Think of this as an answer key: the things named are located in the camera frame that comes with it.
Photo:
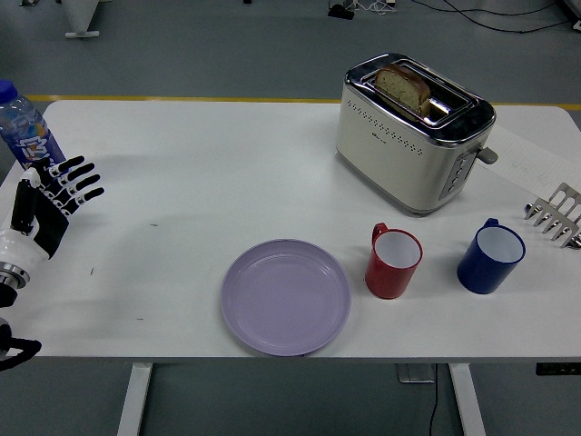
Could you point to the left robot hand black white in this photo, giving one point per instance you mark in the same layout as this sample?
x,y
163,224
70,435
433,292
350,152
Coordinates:
x,y
50,204

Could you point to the purple plate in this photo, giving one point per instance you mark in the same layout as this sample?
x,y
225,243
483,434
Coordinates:
x,y
286,297

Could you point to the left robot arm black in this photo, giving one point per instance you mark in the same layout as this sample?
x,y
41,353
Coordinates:
x,y
11,313

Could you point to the blue-capped drink bottle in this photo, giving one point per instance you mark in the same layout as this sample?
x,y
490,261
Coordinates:
x,y
27,131

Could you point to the white furniture base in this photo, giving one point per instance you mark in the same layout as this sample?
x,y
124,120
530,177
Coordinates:
x,y
79,18

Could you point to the white table leg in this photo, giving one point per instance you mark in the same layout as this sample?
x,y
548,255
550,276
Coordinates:
x,y
134,399
467,399

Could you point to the red mug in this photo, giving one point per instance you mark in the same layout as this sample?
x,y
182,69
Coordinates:
x,y
392,265

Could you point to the black floor device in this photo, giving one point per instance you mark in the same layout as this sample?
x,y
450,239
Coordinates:
x,y
340,11

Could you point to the cream and chrome toaster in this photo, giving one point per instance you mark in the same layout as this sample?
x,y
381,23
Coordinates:
x,y
408,150

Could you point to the bread slice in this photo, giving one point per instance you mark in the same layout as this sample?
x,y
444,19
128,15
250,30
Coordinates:
x,y
401,88

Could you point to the blue mug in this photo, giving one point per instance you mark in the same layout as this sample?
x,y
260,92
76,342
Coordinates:
x,y
490,261

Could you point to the white paper sheet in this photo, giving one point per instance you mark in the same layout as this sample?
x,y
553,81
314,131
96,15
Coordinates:
x,y
531,159

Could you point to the silver metal rack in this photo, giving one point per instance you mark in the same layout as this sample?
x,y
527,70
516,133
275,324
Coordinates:
x,y
556,213

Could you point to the black table control panel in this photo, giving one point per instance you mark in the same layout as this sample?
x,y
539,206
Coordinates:
x,y
557,368

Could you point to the grey bracket under table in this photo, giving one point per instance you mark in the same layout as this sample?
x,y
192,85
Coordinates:
x,y
415,373

